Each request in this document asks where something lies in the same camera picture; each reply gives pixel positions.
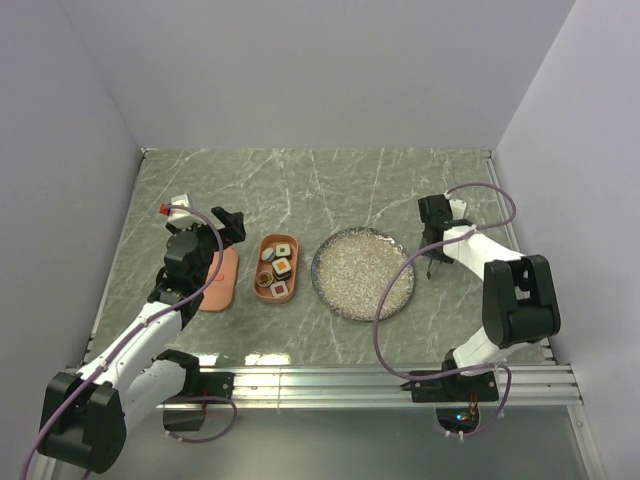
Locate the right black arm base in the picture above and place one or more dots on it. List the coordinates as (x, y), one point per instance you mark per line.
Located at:
(452, 384)

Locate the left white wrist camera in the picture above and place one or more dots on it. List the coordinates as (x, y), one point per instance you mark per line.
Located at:
(178, 212)

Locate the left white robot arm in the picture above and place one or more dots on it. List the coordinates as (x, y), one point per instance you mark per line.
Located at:
(86, 415)

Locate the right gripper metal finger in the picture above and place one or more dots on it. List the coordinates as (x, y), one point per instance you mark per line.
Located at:
(435, 268)
(430, 268)

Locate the small noodle soup cup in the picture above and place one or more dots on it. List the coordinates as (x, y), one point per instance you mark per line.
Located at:
(264, 279)

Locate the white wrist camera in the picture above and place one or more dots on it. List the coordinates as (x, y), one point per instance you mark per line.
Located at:
(458, 209)
(178, 212)

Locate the pink lunch box lid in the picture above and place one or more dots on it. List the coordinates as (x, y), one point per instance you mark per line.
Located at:
(220, 293)

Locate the green sushi roll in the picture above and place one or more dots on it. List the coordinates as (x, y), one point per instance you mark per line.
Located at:
(283, 250)

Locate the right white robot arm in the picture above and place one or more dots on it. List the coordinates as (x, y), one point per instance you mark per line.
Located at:
(519, 302)

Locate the speckled round plate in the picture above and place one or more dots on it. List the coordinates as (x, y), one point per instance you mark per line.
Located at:
(351, 270)

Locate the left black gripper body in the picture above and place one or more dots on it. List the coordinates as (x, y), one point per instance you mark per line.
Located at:
(207, 239)

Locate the red sushi roll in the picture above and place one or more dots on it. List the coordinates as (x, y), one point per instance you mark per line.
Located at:
(279, 289)

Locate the aluminium front rail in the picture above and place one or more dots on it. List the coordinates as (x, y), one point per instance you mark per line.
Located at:
(333, 387)

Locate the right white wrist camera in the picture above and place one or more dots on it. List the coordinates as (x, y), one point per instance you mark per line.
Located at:
(458, 209)

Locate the orange sushi roll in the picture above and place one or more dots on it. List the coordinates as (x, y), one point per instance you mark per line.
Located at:
(281, 269)

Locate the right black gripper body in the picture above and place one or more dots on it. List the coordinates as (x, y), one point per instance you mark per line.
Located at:
(432, 252)

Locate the pink lunch box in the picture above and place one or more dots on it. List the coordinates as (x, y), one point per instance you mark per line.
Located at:
(270, 240)

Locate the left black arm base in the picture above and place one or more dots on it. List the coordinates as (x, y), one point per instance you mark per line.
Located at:
(189, 406)

